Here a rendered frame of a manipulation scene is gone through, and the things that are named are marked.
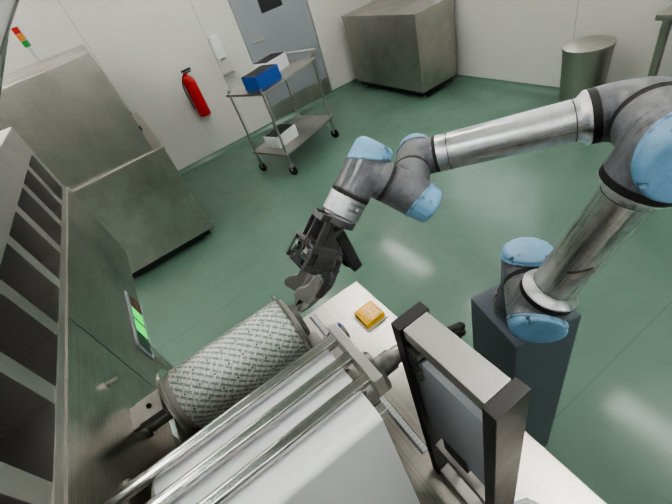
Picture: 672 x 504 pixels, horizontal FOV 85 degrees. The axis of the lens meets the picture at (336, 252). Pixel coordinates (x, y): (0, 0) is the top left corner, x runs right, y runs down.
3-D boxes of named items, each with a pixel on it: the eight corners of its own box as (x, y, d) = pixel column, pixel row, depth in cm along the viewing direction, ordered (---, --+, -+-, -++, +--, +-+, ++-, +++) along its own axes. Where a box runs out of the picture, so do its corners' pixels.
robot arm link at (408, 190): (446, 171, 73) (398, 146, 72) (445, 205, 66) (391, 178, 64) (424, 198, 79) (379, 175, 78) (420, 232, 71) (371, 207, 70)
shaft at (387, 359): (417, 357, 55) (414, 345, 53) (387, 382, 54) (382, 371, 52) (403, 343, 57) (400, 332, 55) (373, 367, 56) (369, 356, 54)
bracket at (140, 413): (168, 412, 66) (161, 407, 64) (137, 433, 64) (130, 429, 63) (163, 392, 69) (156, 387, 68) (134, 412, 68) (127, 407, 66)
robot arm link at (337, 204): (351, 195, 75) (375, 210, 70) (341, 215, 76) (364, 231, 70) (324, 183, 70) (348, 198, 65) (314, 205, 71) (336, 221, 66)
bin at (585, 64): (613, 108, 321) (631, 29, 281) (584, 129, 311) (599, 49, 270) (572, 102, 347) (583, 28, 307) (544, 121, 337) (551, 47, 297)
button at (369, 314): (385, 316, 114) (384, 311, 113) (368, 329, 113) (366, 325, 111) (372, 304, 119) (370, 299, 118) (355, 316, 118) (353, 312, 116)
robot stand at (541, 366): (514, 402, 170) (527, 269, 112) (547, 444, 155) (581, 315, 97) (477, 422, 169) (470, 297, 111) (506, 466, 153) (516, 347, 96)
